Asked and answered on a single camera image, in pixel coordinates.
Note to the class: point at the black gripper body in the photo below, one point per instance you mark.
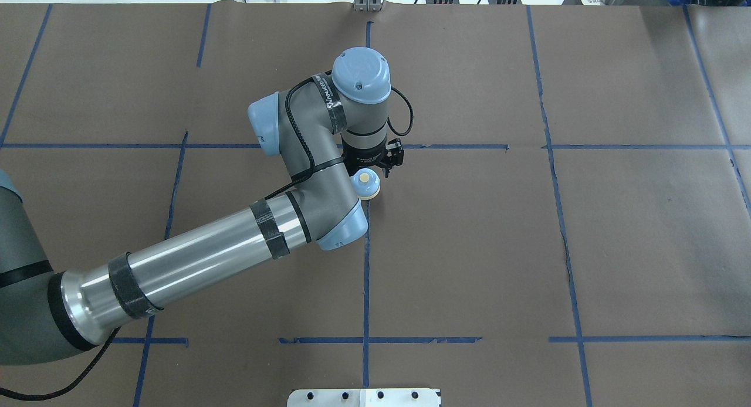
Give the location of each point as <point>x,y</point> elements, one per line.
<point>362,159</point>

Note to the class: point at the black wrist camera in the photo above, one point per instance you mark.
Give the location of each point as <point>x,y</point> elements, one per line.
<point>393,156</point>

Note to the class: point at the white pedestal column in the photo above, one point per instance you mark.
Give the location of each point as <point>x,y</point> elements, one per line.
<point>366,397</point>

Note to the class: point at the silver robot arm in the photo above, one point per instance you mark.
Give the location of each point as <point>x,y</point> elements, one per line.
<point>330,129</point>

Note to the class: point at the brown paper table mat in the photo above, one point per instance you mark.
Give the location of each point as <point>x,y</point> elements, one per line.
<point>570,225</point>

